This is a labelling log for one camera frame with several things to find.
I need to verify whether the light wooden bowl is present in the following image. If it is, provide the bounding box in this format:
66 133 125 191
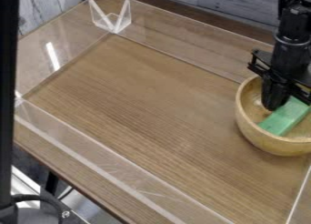
235 76 311 157

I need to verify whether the black cable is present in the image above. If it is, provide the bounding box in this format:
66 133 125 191
10 194 70 224

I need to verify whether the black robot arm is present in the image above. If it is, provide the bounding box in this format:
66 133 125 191
248 0 311 111

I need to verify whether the black table leg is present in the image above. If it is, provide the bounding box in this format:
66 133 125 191
45 172 60 196

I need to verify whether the green rectangular block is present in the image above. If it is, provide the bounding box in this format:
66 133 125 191
257 97 311 136

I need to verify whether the black vertical pole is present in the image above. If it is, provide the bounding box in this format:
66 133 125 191
0 0 20 224

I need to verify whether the clear acrylic tray wall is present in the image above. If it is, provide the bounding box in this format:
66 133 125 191
14 0 311 224

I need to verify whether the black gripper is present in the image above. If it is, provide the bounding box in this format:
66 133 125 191
248 36 311 111

